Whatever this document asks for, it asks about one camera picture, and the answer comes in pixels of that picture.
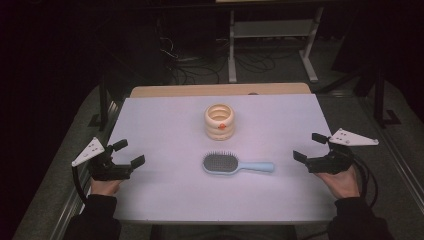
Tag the white table cover sheet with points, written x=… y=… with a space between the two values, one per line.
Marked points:
x=173 y=126

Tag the wooden table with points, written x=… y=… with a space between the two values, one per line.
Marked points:
x=200 y=90

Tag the light blue hairbrush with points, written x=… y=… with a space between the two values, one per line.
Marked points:
x=221 y=164

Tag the person's left hand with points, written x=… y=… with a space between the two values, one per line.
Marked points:
x=105 y=187

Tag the cream ribbed cup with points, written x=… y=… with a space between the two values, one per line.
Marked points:
x=219 y=128

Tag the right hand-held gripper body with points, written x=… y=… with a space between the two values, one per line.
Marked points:
x=330 y=164

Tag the person's right hand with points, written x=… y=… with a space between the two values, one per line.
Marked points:
x=345 y=185

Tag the black metal stand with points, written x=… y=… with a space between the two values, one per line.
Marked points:
x=380 y=100
x=103 y=103

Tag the white metal desk frame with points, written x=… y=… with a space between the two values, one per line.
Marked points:
x=271 y=28

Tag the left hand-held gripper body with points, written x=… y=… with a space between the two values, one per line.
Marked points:
x=106 y=170

